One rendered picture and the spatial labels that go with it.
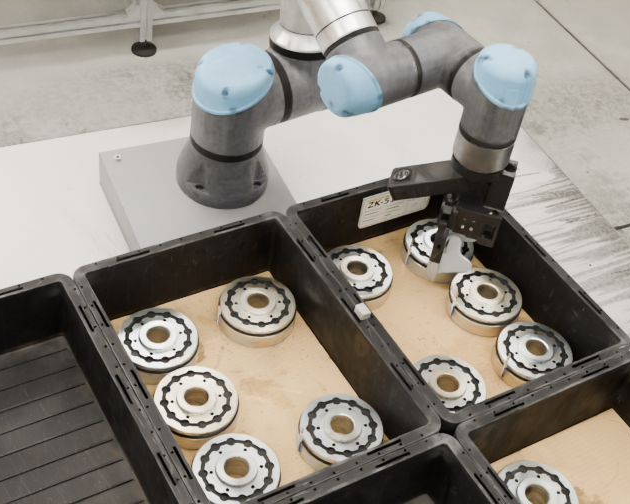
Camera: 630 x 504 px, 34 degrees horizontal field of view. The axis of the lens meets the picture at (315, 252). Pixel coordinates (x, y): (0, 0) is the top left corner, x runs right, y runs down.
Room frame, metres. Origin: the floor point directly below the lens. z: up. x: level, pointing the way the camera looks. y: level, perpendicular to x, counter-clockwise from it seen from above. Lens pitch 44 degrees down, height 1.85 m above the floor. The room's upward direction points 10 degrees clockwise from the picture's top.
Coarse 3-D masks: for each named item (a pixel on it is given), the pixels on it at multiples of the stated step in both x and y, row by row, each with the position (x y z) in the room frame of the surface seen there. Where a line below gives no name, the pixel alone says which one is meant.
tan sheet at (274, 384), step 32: (192, 320) 0.90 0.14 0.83; (224, 352) 0.85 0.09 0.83; (256, 352) 0.86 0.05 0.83; (288, 352) 0.87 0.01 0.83; (320, 352) 0.88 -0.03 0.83; (256, 384) 0.81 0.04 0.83; (288, 384) 0.82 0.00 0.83; (320, 384) 0.83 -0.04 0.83; (256, 416) 0.76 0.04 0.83; (288, 416) 0.77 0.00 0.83; (288, 448) 0.72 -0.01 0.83; (288, 480) 0.68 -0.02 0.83
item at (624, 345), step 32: (352, 192) 1.10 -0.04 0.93; (512, 224) 1.09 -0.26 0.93; (320, 256) 0.96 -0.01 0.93; (544, 256) 1.04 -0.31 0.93; (352, 288) 0.91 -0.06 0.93; (576, 288) 0.99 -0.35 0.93; (608, 320) 0.94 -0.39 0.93; (608, 352) 0.88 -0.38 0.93; (416, 384) 0.77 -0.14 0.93; (544, 384) 0.81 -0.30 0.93; (448, 416) 0.74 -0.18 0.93
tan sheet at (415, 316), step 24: (384, 240) 1.12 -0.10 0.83; (480, 264) 1.11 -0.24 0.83; (408, 288) 1.03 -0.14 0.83; (432, 288) 1.04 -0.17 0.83; (384, 312) 0.98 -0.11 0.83; (408, 312) 0.98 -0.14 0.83; (432, 312) 0.99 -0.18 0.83; (408, 336) 0.94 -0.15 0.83; (432, 336) 0.95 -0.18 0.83; (456, 336) 0.95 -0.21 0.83; (480, 336) 0.96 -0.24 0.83; (480, 360) 0.92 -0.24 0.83; (504, 384) 0.89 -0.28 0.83
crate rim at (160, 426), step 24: (264, 216) 1.02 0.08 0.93; (192, 240) 0.95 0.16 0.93; (96, 264) 0.88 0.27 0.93; (120, 264) 0.88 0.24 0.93; (312, 264) 0.94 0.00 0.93; (336, 288) 0.91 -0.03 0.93; (96, 312) 0.80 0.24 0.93; (120, 360) 0.73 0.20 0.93; (384, 360) 0.80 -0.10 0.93; (144, 384) 0.71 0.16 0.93; (408, 384) 0.77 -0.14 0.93; (144, 408) 0.67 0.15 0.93; (432, 408) 0.74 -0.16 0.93; (168, 432) 0.65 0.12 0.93; (408, 432) 0.70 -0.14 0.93; (432, 432) 0.71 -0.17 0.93; (360, 456) 0.66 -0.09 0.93; (192, 480) 0.59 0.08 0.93; (312, 480) 0.62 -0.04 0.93
